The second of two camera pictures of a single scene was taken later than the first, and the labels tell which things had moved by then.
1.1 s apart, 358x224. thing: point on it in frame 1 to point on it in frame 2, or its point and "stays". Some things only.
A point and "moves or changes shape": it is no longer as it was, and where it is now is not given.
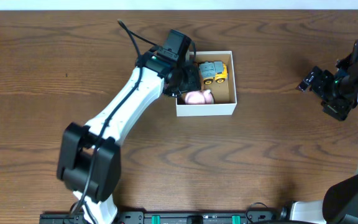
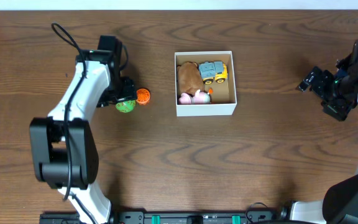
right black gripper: x=317 y=81 stays
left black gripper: x=190 y=78 to x=124 y=93
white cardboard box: x=224 y=93 stays
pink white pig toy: x=199 y=97 moves or changes shape
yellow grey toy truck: x=216 y=70 stays
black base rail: x=165 y=217 stays
